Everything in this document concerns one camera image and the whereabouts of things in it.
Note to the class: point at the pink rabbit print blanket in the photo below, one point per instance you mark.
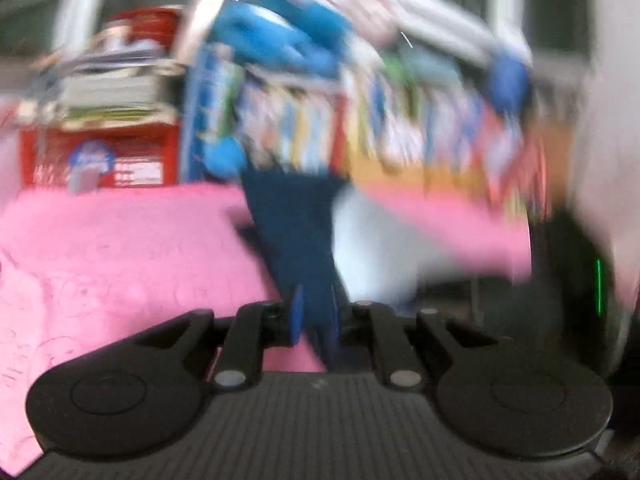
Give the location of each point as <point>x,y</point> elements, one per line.
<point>125,260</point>

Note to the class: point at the row of colourful books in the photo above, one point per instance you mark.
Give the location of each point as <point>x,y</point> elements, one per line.
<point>400,125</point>

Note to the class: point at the red plastic crate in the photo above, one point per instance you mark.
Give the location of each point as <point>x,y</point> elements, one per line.
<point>145,155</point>

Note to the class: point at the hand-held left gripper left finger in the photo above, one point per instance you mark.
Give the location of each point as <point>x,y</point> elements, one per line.
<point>296,315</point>

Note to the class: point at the row of tall blue books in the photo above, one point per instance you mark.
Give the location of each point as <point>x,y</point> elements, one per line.
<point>205,105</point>

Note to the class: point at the wooden drawer organizer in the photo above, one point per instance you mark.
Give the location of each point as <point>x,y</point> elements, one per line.
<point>400,180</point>

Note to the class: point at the large blue white plush toy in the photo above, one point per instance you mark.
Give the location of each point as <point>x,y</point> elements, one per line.
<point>280,30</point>

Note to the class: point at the round blue hand fan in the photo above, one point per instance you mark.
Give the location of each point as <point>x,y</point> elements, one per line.
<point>90,162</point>

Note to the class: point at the small red basket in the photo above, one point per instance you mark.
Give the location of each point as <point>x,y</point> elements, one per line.
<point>150,22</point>

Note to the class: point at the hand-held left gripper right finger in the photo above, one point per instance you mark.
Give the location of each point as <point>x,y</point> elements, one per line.
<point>335,320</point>

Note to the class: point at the stack of papers and booklets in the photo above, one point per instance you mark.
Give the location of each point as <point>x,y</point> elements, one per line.
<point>110,90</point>

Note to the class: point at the blue plush ball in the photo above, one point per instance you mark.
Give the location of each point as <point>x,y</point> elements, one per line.
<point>227,157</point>

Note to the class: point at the navy and white jacket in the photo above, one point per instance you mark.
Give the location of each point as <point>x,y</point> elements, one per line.
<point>295,230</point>

